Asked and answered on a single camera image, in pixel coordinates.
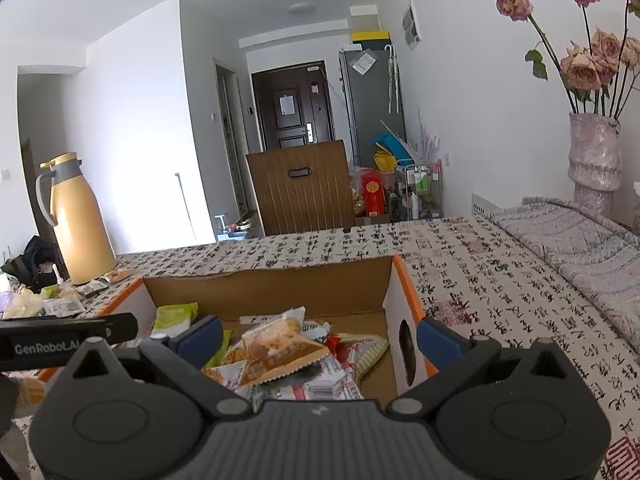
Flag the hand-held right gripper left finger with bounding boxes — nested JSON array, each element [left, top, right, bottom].
[[62, 316, 253, 422]]

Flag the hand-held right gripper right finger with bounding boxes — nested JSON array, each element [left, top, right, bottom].
[[387, 317, 577, 423]]

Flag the brown cookie snack packet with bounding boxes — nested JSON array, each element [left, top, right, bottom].
[[235, 306, 332, 388]]

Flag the red cardboard box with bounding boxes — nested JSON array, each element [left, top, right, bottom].
[[39, 255, 442, 406]]

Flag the green white snack packet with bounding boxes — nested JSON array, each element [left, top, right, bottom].
[[207, 329, 233, 368]]

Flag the white orange cookie packet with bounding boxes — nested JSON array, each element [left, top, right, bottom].
[[202, 362, 248, 391]]

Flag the small orange snack packet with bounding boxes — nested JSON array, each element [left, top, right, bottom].
[[15, 377, 48, 406]]

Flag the grey printed snack packet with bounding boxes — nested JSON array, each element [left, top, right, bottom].
[[42, 296, 86, 317]]

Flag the green striped snack packet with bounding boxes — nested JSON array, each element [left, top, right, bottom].
[[350, 336, 391, 378]]

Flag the calligraphy printed tablecloth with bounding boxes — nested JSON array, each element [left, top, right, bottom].
[[0, 212, 640, 480]]

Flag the black bag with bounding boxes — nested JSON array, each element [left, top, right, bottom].
[[0, 235, 63, 291]]

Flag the red candy wrapper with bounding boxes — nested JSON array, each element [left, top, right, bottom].
[[325, 335, 361, 356]]

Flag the grey white snack packet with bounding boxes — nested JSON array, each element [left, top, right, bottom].
[[240, 315, 331, 341]]

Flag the yellow thermos jug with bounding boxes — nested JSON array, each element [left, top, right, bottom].
[[36, 152, 118, 286]]

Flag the white printed snack packet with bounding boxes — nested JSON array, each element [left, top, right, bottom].
[[252, 367, 366, 401]]

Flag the grey quilted cloth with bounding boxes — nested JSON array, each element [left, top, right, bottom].
[[487, 196, 640, 348]]

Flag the red gift box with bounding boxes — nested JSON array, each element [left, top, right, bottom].
[[360, 169, 388, 217]]

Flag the brown wooden chair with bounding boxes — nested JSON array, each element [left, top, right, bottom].
[[245, 140, 357, 237]]

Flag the white purple decorative branches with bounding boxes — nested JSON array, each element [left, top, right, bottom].
[[380, 110, 443, 166]]

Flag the blue bag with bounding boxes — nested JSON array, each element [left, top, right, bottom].
[[370, 132, 408, 158]]

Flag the dark brown door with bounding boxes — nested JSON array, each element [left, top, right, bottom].
[[251, 61, 337, 153]]

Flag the pale pink vase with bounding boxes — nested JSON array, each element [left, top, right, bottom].
[[567, 111, 623, 218]]

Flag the grey refrigerator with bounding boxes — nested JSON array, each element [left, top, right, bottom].
[[340, 46, 407, 168]]

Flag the white folded umbrella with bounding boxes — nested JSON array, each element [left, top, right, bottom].
[[385, 44, 403, 113]]

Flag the dried pink roses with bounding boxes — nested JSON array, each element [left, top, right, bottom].
[[484, 0, 640, 121]]

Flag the yellow box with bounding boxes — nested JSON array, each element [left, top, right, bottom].
[[350, 30, 392, 51]]

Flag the wire storage rack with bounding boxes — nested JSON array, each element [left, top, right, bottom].
[[395, 160, 445, 221]]

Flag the white wall panel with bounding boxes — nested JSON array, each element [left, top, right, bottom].
[[401, 0, 423, 52]]

